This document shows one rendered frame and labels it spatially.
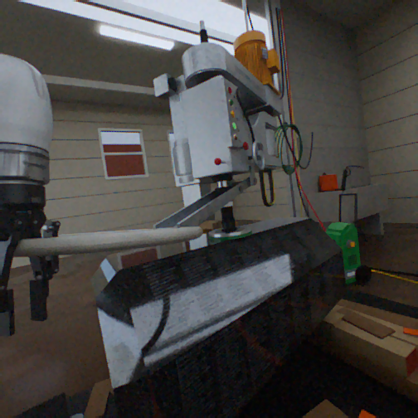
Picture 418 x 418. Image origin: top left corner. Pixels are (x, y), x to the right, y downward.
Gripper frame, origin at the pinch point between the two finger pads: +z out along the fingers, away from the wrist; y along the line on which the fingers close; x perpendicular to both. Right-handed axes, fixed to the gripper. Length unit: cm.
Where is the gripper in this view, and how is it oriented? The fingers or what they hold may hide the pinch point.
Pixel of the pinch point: (22, 307)
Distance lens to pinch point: 51.7
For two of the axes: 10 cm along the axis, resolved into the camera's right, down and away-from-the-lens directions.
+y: 3.0, 0.2, 9.5
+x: -9.5, 0.8, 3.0
